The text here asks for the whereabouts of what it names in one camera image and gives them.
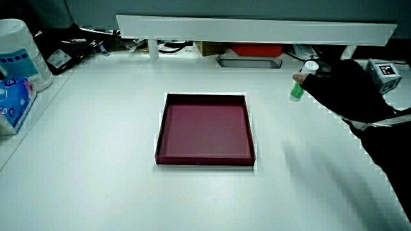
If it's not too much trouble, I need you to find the brown cardboard box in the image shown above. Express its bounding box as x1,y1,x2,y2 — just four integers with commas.
195,41,227,57

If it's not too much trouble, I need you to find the person's right forearm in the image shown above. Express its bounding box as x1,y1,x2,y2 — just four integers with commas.
342,107,411,222

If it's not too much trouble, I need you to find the dark red shallow tray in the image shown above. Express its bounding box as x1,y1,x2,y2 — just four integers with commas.
155,93,256,167

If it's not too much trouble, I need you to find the blue tissue pack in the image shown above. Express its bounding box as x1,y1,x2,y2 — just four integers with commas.
0,76,38,136

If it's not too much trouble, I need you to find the white wet wipes canister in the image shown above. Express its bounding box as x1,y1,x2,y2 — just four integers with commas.
0,18,54,92

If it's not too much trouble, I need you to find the person's right hand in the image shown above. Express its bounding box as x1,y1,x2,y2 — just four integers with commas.
292,58,403,123

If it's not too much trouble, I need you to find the green white glue stick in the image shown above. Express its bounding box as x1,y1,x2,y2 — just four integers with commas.
289,60,320,103

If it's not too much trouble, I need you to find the black cable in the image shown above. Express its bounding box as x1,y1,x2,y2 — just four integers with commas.
158,40,187,55

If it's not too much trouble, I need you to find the black plastic bag with label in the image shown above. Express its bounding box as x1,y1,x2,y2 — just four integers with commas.
33,24,107,76

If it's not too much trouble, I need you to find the red plastic box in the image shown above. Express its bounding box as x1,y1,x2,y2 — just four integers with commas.
229,44,285,58

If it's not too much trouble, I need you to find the white desk shelf riser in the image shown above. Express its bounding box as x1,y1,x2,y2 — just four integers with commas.
116,14,398,61

